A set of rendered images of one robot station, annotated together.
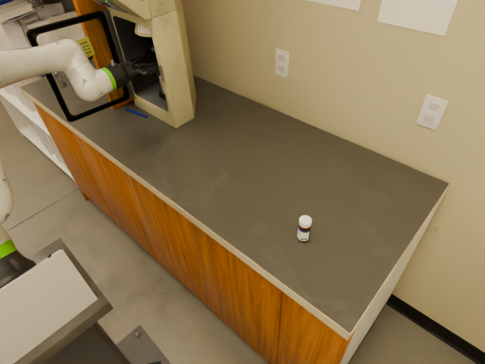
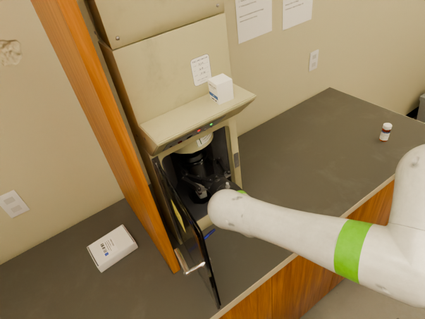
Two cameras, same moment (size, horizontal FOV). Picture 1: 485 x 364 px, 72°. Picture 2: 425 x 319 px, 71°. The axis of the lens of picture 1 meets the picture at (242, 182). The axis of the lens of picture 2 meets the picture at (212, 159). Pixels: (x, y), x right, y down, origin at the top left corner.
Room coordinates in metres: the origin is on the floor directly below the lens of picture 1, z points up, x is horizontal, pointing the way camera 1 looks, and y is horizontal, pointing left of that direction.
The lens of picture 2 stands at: (1.12, 1.12, 1.93)
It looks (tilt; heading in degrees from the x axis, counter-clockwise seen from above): 40 degrees down; 287
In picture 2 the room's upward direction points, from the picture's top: 10 degrees counter-clockwise
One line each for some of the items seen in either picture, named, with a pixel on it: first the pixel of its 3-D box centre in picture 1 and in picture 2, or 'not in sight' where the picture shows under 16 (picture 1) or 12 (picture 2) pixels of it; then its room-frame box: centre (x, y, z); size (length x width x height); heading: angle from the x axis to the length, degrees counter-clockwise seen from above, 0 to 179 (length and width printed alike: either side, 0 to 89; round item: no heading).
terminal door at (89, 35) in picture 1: (84, 68); (188, 237); (1.39, 0.64, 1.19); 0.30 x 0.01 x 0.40; 128
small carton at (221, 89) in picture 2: not in sight; (221, 88); (1.29, 0.38, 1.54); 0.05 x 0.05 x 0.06; 41
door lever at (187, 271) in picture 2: not in sight; (188, 259); (1.36, 0.71, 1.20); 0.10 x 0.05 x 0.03; 128
